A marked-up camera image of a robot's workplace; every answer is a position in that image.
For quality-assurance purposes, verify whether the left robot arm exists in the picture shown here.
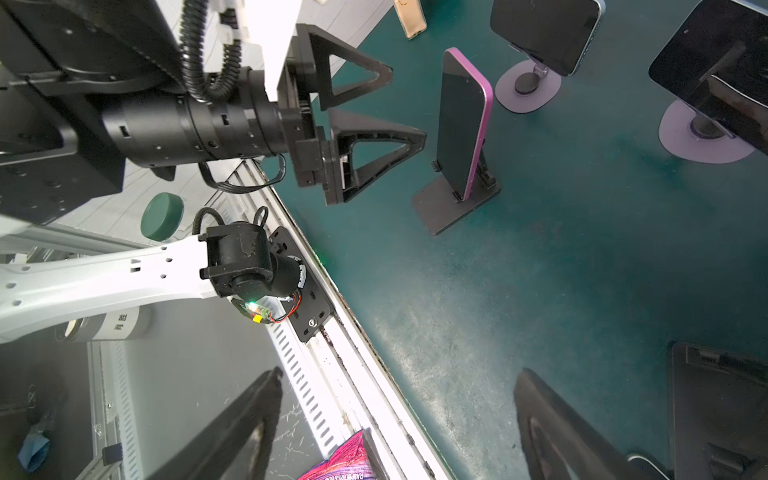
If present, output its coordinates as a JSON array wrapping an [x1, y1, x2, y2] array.
[[1, 1, 426, 342]]

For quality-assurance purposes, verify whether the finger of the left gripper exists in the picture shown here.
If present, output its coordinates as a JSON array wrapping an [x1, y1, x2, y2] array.
[[323, 109, 427, 205], [308, 23, 395, 112]]

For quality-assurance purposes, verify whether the middle landscape phone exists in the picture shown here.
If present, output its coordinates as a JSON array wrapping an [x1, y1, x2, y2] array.
[[648, 1, 767, 153]]

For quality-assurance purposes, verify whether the Fox's candy bag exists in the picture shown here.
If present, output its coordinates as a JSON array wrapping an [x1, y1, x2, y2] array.
[[299, 430, 377, 480]]

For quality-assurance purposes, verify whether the purple phone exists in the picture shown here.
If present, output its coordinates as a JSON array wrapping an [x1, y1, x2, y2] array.
[[436, 47, 494, 201]]

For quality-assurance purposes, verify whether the round stand of middle phone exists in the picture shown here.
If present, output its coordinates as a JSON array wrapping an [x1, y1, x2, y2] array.
[[658, 100, 754, 165]]

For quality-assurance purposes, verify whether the black stand right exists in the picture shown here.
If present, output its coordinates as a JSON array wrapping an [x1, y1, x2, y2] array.
[[669, 342, 767, 479]]

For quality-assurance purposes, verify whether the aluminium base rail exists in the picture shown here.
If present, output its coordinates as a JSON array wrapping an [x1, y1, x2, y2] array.
[[227, 189, 454, 479]]

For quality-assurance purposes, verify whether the white-edged phone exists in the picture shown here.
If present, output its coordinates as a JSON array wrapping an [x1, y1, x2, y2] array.
[[627, 453, 670, 480]]

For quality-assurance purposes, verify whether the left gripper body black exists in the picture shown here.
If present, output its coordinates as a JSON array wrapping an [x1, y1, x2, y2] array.
[[278, 24, 336, 204]]

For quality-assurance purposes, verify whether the round stand far left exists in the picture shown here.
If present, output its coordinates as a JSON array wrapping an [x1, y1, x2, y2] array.
[[494, 59, 562, 114]]

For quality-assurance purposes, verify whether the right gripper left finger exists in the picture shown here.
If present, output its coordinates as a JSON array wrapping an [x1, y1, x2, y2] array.
[[149, 367, 283, 479]]

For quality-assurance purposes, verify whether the far left landscape phone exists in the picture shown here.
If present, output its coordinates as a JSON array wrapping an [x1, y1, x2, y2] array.
[[490, 0, 606, 77]]

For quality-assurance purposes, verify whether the black stand left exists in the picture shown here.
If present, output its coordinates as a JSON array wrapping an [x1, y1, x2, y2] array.
[[412, 152, 501, 236]]

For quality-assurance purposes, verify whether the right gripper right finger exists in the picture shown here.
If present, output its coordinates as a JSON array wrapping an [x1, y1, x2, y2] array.
[[514, 368, 644, 479]]

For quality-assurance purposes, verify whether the green lid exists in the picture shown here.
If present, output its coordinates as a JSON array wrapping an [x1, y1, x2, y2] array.
[[140, 192, 184, 242]]

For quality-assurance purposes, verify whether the black stand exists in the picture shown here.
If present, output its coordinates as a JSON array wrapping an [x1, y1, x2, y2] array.
[[412, 152, 501, 236], [669, 342, 767, 479]]

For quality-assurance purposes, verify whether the landscape phone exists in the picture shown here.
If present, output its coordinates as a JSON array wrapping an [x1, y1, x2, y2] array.
[[648, 1, 767, 153], [490, 0, 606, 77]]

